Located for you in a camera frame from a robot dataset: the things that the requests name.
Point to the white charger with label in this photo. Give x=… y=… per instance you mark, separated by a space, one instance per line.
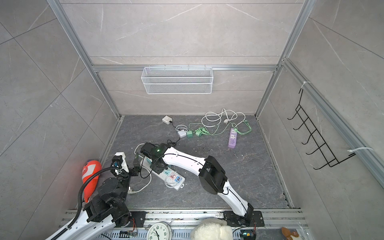
x=182 y=133

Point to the purple power strip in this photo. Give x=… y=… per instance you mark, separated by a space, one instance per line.
x=232 y=139

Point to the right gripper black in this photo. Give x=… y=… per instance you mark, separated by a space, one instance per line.
x=158 y=171

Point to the white analog clock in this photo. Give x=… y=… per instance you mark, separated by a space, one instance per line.
x=159 y=231

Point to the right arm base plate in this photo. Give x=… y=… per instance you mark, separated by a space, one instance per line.
x=255 y=219

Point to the white square charger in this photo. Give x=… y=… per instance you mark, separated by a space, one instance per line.
x=167 y=120

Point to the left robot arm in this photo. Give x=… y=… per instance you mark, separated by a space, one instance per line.
x=84 y=227

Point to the brown plush toy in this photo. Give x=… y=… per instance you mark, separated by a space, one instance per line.
x=290 y=235

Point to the white wire mesh basket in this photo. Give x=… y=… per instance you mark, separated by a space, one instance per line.
x=177 y=80

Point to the black wire hook rack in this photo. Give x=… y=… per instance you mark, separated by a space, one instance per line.
x=316 y=137

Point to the white plush toy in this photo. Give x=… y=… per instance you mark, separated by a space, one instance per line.
x=212 y=229

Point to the red plush toy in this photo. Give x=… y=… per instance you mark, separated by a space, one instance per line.
x=91 y=167

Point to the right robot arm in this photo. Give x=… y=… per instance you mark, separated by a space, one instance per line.
x=211 y=174

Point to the green charger right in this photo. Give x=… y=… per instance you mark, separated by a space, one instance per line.
x=199 y=132

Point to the white multicolour power strip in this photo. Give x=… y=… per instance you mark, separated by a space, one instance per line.
x=171 y=178

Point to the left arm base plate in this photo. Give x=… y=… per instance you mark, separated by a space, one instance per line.
x=137 y=218

